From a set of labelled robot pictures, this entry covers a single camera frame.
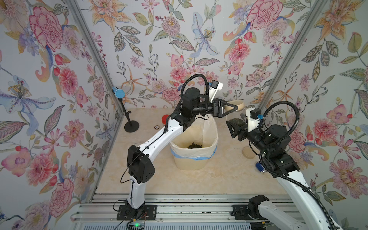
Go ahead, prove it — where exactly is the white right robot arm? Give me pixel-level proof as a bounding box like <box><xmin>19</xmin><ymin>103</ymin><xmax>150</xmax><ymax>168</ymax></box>
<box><xmin>226</xmin><ymin>101</ymin><xmax>341</xmax><ymax>230</ymax></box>

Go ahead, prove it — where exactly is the black round-base stand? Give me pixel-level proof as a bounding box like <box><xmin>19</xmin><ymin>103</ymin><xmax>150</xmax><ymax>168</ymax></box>
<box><xmin>112</xmin><ymin>87</ymin><xmax>140</xmax><ymax>133</ymax></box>

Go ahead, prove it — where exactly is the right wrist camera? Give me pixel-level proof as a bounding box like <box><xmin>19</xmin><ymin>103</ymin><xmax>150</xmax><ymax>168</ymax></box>
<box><xmin>245</xmin><ymin>107</ymin><xmax>264</xmax><ymax>132</ymax></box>

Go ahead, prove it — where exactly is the aluminium corner post left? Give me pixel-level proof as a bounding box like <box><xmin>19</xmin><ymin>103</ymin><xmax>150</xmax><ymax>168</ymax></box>
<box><xmin>64</xmin><ymin>0</ymin><xmax>126</xmax><ymax>116</ymax></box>

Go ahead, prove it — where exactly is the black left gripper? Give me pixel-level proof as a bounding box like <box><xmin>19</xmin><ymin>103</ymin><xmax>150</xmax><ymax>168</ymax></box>
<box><xmin>188</xmin><ymin>101</ymin><xmax>234</xmax><ymax>118</ymax></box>

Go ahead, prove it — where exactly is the beige lid tea jar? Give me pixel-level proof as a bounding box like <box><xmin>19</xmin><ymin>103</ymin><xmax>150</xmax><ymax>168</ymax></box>
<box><xmin>226</xmin><ymin>112</ymin><xmax>247</xmax><ymax>129</ymax></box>

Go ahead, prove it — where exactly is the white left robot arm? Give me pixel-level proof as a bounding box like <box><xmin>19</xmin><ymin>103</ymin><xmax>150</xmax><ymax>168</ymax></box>
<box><xmin>120</xmin><ymin>74</ymin><xmax>238</xmax><ymax>220</ymax></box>

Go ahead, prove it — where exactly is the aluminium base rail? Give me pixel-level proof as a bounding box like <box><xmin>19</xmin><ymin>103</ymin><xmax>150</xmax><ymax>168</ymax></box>
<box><xmin>71</xmin><ymin>184</ymin><xmax>299</xmax><ymax>230</ymax></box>

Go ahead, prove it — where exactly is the beige jar lid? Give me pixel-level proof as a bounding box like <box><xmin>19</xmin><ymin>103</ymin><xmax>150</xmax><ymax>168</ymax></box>
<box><xmin>224</xmin><ymin>100</ymin><xmax>245</xmax><ymax>112</ymax></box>
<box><xmin>242</xmin><ymin>147</ymin><xmax>256</xmax><ymax>159</ymax></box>

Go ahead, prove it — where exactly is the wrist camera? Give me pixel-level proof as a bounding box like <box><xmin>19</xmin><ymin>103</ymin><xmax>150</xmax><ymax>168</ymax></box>
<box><xmin>245</xmin><ymin>107</ymin><xmax>264</xmax><ymax>132</ymax></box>
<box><xmin>209</xmin><ymin>80</ymin><xmax>223</xmax><ymax>103</ymax></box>

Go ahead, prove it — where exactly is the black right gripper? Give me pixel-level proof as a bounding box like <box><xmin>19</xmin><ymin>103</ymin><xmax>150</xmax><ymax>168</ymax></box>
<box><xmin>229</xmin><ymin>114</ymin><xmax>273</xmax><ymax>160</ymax></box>

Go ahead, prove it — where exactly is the red lid tea jar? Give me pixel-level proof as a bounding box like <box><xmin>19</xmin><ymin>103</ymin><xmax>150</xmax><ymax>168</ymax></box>
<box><xmin>162</xmin><ymin>115</ymin><xmax>170</xmax><ymax>125</ymax></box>

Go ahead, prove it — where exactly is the aluminium corner post right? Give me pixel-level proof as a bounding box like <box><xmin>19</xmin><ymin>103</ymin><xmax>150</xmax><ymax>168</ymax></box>
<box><xmin>256</xmin><ymin>0</ymin><xmax>325</xmax><ymax>111</ymax></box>

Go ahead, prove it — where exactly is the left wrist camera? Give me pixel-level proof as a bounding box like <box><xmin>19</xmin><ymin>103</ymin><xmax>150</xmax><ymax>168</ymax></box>
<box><xmin>209</xmin><ymin>80</ymin><xmax>223</xmax><ymax>103</ymax></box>

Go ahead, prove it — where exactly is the cream trash bin with liner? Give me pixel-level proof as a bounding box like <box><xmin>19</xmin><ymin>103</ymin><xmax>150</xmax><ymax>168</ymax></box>
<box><xmin>170</xmin><ymin>115</ymin><xmax>219</xmax><ymax>171</ymax></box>

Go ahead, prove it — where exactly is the aluminium corner post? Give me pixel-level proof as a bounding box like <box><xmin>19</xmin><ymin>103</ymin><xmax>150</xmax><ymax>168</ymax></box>
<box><xmin>64</xmin><ymin>0</ymin><xmax>126</xmax><ymax>116</ymax></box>
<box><xmin>256</xmin><ymin>0</ymin><xmax>325</xmax><ymax>111</ymax></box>

